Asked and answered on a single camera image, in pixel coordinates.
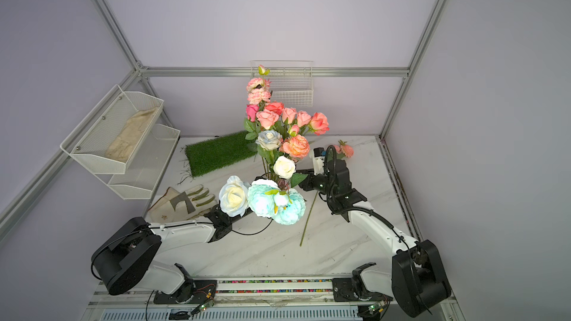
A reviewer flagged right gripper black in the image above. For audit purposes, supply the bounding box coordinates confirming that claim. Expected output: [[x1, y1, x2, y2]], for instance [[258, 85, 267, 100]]
[[292, 169, 338, 198]]

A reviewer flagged orange pink peony stem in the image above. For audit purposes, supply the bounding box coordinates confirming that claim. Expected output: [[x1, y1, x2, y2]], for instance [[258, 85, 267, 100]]
[[300, 140, 356, 246]]

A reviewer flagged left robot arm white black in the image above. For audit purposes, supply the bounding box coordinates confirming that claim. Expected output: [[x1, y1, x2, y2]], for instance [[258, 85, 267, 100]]
[[90, 205, 251, 303]]

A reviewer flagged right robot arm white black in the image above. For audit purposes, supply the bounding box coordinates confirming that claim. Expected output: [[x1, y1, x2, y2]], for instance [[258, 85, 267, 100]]
[[300, 146, 452, 320]]

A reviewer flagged large white rose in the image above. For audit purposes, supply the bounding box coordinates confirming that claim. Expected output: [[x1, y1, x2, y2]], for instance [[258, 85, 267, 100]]
[[219, 175, 249, 217]]

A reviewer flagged beige work glove on table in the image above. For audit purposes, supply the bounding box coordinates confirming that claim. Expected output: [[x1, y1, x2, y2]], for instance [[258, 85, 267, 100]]
[[144, 184, 217, 224]]

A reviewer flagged mint green peony stem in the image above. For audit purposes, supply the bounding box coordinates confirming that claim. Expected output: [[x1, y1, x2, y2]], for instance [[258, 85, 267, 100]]
[[247, 179, 306, 225]]

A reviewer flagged small white rose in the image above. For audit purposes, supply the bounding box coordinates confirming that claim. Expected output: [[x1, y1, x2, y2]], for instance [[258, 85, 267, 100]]
[[273, 156, 296, 180]]

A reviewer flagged green artificial grass mat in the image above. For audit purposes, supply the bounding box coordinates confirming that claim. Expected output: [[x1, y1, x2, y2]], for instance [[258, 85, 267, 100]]
[[184, 131, 256, 177]]

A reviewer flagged pale blue grey rose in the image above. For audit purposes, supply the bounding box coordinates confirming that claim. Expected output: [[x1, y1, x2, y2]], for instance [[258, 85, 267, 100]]
[[256, 130, 283, 151]]

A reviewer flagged light pink rose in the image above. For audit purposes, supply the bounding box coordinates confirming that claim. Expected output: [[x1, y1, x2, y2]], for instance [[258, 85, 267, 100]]
[[256, 110, 280, 130]]

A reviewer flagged red rose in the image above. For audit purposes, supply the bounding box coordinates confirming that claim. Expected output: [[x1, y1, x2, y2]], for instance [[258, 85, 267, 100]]
[[265, 102, 285, 116]]

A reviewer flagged beige cloth in shelf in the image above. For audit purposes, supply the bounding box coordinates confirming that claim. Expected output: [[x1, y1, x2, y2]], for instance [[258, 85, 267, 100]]
[[105, 107, 158, 163]]

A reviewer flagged white mesh two-tier shelf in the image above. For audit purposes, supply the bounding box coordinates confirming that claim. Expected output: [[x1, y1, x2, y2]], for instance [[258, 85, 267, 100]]
[[60, 86, 180, 200]]

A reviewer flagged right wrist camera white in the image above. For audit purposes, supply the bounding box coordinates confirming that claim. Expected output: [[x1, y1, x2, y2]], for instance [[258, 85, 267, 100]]
[[312, 147, 326, 175]]

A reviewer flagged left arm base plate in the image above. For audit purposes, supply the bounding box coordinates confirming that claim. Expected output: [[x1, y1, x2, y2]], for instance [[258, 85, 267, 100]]
[[153, 279, 218, 305]]

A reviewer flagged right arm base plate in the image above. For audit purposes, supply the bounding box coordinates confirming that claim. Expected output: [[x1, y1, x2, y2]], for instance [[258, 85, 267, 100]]
[[332, 262, 393, 303]]

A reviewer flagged white wire wall basket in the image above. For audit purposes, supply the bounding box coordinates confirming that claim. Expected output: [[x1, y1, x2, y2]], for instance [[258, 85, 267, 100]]
[[250, 60, 314, 108]]

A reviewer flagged aluminium front rail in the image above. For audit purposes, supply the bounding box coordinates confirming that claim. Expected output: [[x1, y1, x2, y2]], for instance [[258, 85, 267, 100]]
[[86, 273, 458, 321]]

